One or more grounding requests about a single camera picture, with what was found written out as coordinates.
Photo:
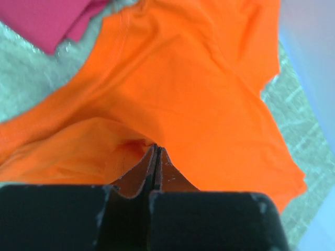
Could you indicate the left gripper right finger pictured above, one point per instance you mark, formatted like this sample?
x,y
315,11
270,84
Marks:
x,y
185,218

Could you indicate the folded magenta t shirt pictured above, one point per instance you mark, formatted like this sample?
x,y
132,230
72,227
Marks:
x,y
47,23

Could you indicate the orange t shirt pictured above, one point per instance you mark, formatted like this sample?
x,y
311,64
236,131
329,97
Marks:
x,y
185,75

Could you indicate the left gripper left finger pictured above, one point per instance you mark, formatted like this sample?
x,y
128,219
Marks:
x,y
79,217

